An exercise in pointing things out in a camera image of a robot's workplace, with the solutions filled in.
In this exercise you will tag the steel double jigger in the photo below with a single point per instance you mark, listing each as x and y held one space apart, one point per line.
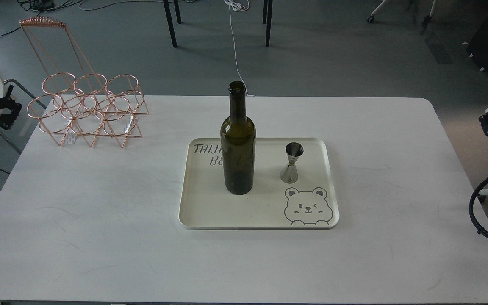
289 174

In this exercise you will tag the dark green wine bottle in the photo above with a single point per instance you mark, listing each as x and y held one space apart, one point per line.
238 136

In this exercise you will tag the cream bear serving tray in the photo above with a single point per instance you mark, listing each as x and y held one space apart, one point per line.
308 203

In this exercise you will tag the copper wire bottle rack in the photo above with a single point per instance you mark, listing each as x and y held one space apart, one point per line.
82 105

